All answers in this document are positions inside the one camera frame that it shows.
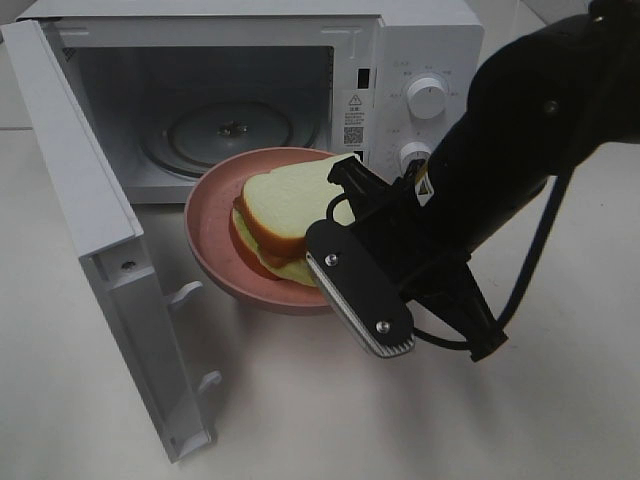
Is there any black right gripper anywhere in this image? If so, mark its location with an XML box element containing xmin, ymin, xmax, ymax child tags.
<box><xmin>328</xmin><ymin>158</ymin><xmax>507</xmax><ymax>361</ymax></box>

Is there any toast sandwich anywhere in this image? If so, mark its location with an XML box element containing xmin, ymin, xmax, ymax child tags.
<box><xmin>229</xmin><ymin>154</ymin><xmax>350</xmax><ymax>287</ymax></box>

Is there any pink round plate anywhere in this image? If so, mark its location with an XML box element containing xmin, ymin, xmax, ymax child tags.
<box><xmin>184</xmin><ymin>147</ymin><xmax>332</xmax><ymax>316</ymax></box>

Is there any white microwave door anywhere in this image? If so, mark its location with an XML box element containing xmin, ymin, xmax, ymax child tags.
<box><xmin>2</xmin><ymin>20</ymin><xmax>214</xmax><ymax>462</ymax></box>

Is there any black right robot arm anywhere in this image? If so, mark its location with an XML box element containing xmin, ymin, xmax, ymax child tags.
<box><xmin>307</xmin><ymin>1</ymin><xmax>639</xmax><ymax>361</ymax></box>

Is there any lower white timer knob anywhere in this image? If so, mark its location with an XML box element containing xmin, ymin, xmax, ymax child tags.
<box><xmin>399</xmin><ymin>141</ymin><xmax>432</xmax><ymax>174</ymax></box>

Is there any upper white power knob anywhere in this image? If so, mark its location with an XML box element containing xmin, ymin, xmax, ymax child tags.
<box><xmin>406</xmin><ymin>75</ymin><xmax>448</xmax><ymax>120</ymax></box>

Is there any white warning label sticker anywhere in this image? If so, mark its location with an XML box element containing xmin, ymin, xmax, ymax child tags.
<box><xmin>339</xmin><ymin>90</ymin><xmax>371</xmax><ymax>148</ymax></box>

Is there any white microwave oven body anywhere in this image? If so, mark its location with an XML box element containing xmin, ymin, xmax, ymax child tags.
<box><xmin>13</xmin><ymin>1</ymin><xmax>483</xmax><ymax>204</ymax></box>

